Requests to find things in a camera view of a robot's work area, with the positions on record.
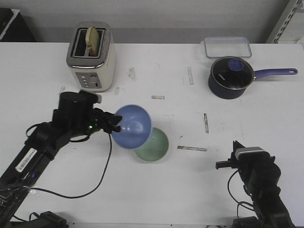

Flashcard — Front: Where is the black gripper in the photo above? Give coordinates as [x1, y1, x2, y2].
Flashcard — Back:
[52, 92, 123, 137]
[215, 140, 276, 181]

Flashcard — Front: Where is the blue bowl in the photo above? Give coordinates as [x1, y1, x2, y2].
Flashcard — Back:
[112, 104, 153, 149]

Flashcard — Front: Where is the green bowl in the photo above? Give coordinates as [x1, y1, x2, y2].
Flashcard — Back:
[134, 127, 169, 162]

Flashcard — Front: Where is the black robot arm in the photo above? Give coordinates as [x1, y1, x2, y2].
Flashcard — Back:
[216, 141, 295, 228]
[0, 90, 122, 228]

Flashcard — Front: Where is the dark blue saucepan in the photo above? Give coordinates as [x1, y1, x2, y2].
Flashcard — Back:
[208, 56, 298, 100]

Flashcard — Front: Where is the cream and steel toaster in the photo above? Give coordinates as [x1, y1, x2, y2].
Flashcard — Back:
[66, 21, 116, 92]

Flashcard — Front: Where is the glass pot lid blue knob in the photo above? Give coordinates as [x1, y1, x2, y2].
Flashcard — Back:
[211, 56, 254, 90]

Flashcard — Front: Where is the bread slice in toaster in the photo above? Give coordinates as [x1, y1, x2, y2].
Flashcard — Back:
[85, 27, 100, 57]

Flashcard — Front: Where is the clear plastic food container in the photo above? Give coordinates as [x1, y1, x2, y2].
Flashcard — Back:
[200, 36, 252, 58]

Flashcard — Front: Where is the black box background left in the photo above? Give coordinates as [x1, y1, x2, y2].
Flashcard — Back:
[0, 8, 36, 42]

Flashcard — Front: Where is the white perforated shelf upright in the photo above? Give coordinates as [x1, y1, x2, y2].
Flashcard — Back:
[266, 0, 304, 44]

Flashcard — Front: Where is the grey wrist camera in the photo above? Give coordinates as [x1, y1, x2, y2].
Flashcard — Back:
[235, 147, 265, 160]
[79, 90, 102, 104]

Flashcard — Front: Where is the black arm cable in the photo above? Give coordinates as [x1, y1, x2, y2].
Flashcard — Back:
[227, 170, 256, 219]
[11, 133, 113, 221]

